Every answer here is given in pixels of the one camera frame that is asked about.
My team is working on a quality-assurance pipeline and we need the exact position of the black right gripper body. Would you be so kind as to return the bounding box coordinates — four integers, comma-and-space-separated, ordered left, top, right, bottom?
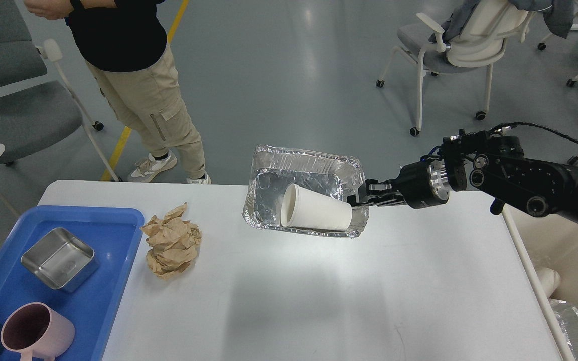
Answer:
395, 160, 452, 209

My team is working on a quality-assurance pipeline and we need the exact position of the white paper cup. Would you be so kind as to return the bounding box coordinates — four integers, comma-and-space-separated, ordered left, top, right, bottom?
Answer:
280, 184, 352, 231

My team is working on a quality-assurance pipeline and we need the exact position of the aluminium foil tray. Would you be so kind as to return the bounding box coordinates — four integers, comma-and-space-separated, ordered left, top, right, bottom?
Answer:
242, 145, 369, 238

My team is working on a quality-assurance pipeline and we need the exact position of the square stainless steel tray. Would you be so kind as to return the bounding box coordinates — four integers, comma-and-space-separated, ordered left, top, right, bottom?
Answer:
20, 228, 99, 293

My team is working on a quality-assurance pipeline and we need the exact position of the pink plastic mug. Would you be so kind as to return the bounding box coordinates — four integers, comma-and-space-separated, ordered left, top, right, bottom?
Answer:
0, 302, 75, 360

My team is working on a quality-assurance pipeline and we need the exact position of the brown paper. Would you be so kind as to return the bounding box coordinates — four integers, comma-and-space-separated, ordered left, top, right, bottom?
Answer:
140, 203, 203, 280

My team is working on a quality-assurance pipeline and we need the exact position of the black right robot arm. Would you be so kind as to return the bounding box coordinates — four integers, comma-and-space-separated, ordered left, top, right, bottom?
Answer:
346, 122, 578, 224

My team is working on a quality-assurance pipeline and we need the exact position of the person's hand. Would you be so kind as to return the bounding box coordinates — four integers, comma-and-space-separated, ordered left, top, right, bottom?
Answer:
23, 0, 74, 20

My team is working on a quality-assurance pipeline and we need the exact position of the left white grey chair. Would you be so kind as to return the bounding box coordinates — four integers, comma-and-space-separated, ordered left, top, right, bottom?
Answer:
0, 1, 119, 181

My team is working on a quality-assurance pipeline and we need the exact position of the blue plastic tray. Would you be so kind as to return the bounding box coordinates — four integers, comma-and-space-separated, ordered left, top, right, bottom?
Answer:
0, 206, 144, 360

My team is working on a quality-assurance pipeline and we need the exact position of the white grey office chair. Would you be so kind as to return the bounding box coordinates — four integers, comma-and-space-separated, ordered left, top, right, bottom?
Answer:
375, 1, 535, 137

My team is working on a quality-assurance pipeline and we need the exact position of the beige roll in bin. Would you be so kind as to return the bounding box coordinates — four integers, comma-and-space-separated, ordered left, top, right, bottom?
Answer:
536, 267, 562, 298

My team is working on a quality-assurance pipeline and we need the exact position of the beige plastic bin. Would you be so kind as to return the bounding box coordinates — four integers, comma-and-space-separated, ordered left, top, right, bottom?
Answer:
498, 201, 578, 359

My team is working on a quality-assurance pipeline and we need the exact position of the seated person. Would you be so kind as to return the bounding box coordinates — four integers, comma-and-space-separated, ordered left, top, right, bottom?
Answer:
23, 0, 212, 185

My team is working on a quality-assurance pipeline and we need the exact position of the grey jacket on chair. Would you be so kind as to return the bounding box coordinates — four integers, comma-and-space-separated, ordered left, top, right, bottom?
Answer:
441, 1, 575, 43

